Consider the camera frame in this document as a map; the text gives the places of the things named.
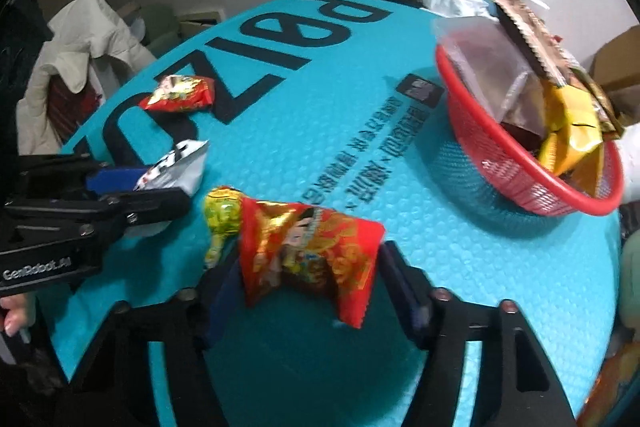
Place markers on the white jacket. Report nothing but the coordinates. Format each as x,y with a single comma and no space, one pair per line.
75,42

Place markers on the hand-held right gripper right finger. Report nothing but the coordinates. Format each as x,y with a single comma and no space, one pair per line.
405,302

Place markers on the red spicy snack packet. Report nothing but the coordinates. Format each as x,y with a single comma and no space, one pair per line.
175,94

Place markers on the white silver snack packet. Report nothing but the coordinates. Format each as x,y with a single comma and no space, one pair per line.
175,167

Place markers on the brown orange snack packet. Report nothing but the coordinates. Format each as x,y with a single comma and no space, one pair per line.
530,27

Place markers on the green padded chair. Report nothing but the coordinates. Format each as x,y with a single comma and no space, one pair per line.
160,27

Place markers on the clear bag of brown snacks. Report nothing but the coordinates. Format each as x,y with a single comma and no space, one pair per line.
480,57

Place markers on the red patterned cloth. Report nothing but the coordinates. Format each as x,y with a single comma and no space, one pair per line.
75,102

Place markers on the red plastic basket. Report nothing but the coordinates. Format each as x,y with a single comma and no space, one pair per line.
500,172

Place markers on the red gold snack packet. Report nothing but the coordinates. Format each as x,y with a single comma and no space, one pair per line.
300,252

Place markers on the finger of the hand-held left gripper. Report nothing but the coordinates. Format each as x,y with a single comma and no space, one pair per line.
110,179
150,207

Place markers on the person's left hand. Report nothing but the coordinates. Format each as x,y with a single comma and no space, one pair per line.
12,314

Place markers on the teal printed mat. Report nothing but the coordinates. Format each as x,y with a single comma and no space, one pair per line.
325,132

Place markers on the open cardboard box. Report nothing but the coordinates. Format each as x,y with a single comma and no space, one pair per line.
620,62

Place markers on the green yellow snack packet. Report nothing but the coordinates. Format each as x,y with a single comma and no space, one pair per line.
222,212

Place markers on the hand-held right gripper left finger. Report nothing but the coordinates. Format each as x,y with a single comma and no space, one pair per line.
222,307

